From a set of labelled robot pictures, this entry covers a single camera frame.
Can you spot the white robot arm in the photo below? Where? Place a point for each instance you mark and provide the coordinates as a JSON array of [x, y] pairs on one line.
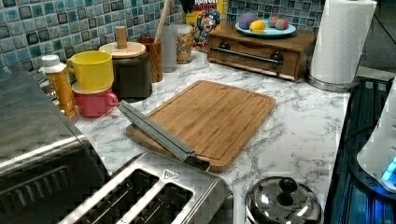
[[377, 157]]

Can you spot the stainless steel toaster oven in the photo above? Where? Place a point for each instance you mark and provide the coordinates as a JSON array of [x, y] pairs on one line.
[[47, 165]]

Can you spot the bamboo cutting board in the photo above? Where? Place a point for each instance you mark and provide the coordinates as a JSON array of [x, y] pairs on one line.
[[215, 120]]

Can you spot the cereal-filled glass jar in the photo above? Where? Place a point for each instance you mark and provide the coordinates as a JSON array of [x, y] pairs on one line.
[[184, 39]]

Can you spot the brown wooden utensil cup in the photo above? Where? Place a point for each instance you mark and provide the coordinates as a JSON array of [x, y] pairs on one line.
[[154, 50]]

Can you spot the black canister wooden lid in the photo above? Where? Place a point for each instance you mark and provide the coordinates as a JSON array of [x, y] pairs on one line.
[[132, 77]]

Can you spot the frosted grey tumbler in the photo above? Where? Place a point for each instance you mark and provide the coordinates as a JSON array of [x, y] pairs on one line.
[[169, 48]]

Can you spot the silver two-slot toaster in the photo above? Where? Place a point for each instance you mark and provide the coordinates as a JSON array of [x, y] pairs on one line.
[[154, 189]]

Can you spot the colourful cereal box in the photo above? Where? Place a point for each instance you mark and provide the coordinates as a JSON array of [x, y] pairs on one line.
[[206, 16]]

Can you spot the wooden drawer box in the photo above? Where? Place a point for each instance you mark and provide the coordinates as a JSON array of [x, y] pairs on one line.
[[285, 56]]

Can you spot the yellow toy lemon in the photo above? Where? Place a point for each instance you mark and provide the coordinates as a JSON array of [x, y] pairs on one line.
[[257, 26]]

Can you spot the purple toy fruit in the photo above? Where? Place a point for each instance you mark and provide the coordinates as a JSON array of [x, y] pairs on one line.
[[246, 19]]

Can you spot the pink mug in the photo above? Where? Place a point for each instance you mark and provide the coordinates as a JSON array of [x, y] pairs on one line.
[[94, 104]]

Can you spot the light blue plate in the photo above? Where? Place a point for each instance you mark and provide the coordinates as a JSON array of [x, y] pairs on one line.
[[268, 32]]

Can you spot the yellow mug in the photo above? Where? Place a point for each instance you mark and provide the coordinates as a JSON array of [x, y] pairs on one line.
[[92, 69]]

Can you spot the wooden spoon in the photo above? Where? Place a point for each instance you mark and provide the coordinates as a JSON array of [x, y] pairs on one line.
[[166, 8]]

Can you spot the stainless steel kettle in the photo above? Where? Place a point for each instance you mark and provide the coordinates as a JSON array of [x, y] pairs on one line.
[[282, 200]]

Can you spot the pink green toy apple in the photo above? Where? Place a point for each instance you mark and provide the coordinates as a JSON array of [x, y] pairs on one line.
[[272, 21]]

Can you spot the pink green toy fruit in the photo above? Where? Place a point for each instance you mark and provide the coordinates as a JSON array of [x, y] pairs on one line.
[[281, 24]]

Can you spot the steel paper towel base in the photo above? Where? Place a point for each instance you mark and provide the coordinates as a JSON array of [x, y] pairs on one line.
[[340, 88]]

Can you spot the orange sauce bottle white cap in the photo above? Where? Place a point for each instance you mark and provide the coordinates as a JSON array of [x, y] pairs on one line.
[[58, 78]]

